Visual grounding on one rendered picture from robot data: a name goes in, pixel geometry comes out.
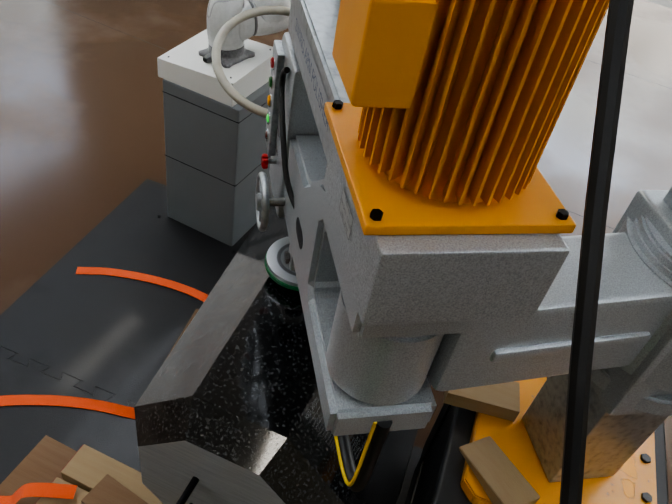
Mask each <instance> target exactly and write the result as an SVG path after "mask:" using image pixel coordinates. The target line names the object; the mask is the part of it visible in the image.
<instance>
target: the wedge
mask: <svg viewBox="0 0 672 504"><path fill-rule="evenodd" d="M459 450H460V452H461V454H462V455H463V457H464V458H465V460H466V462H467V463H468V465H469V467H470V468H471V470H472V472H473V473H474V475H475V476H476V478H477V480H478V481H479V483H480V485H481V486H482V488H483V490H484V491H485V493H486V494H487V496H488V498H489V499H490V501H491V503H492V504H536V502H537V501H538V500H539V499H540V495H539V494H538V493H537V492H536V491H535V489H534V488H533V487H532V486H531V485H530V483H529V482H528V481H527V480H526V479H525V477H524V476H523V475H522V474H521V473H520V471H519V470H518V469H517V468H516V467H515V465H514V464H513V463H512V462H511V461H510V459H509V458H508V457H507V456H506V455H505V453H504V452H503V451H502V450H501V449H500V447H499V446H498V445H497V444H496V443H495V441H494V440H493V439H492V438H491V437H490V436H488V437H485V438H482V439H479V440H477V441H474V442H471V443H468V444H466V445H463V446H460V447H459Z"/></svg>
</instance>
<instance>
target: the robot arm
mask: <svg viewBox="0 0 672 504"><path fill-rule="evenodd" d="M290 5H291V0H209V4H208V8H207V35H208V42H209V45H208V48H206V49H203V50H200V51H199V52H198V53H199V56H202V57H203V61H204V63H211V62H212V56H211V55H212V46H213V43H214V40H215V37H216V35H217V33H218V32H219V30H220V29H221V27H222V26H223V25H224V24H225V23H226V22H227V21H228V20H230V19H231V18H232V17H234V16H235V15H237V14H239V13H241V12H243V11H245V10H248V9H251V8H255V7H261V6H285V7H290ZM288 24H289V16H285V15H262V16H257V17H253V18H250V19H248V20H245V21H243V22H242V23H240V24H238V25H237V26H236V27H234V28H233V29H232V30H231V31H230V32H229V34H228V35H227V36H226V38H225V40H224V42H223V45H222V48H221V64H222V66H223V67H224V68H231V67H232V66H233V65H235V64H237V63H239V62H242V61H244V60H246V59H248V58H252V57H255V52H253V51H250V50H248V49H246V48H245V44H244V40H247V39H248V38H250V37H252V36H262V35H269V34H274V33H278V32H281V31H284V30H286V29H287V28H288Z"/></svg>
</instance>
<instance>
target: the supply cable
mask: <svg viewBox="0 0 672 504"><path fill-rule="evenodd" d="M633 5H634V0H609V8H608V15H607V22H606V30H605V38H604V47H603V55H602V64H601V72H600V80H599V89H598V97H597V106H596V114H595V123H594V131H593V140H592V148H591V157H590V165H589V174H588V182H587V191H586V199H585V208H584V217H583V228H582V238H581V249H580V259H579V270H578V280H577V291H576V301H575V312H574V322H573V332H572V343H571V353H570V364H569V376H568V390H567V404H566V418H565V432H564V447H563V461H562V475H561V489H560V503H559V504H582V490H583V477H584V463H585V450H586V436H587V422H588V409H589V395H590V382H591V370H592V360H593V350H594V340H595V330H596V320H597V310H598V300H599V290H600V280H601V270H602V260H603V250H604V240H605V230H606V220H607V211H608V203H609V195H610V187H611V179H612V170H613V162H614V154H615V146H616V138H617V130H618V122H619V114H620V106H621V98H622V90H623V82H624V74H625V66H626V58H627V49H628V41H629V33H630V26H631V19H632V12H633Z"/></svg>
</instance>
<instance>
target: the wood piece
mask: <svg viewBox="0 0 672 504"><path fill-rule="evenodd" d="M443 403H445V404H449V405H453V406H456V407H460V408H464V409H468V410H471V411H475V412H479V413H483V414H486V415H490V416H494V417H497V418H501V419H505V420H509V421H512V422H514V421H515V419H516V417H517V416H518V414H519V413H520V384H519V383H518V382H514V381H513V382H506V383H499V384H492V385H485V386H478V387H470V388H463V389H456V390H449V391H444V400H443Z"/></svg>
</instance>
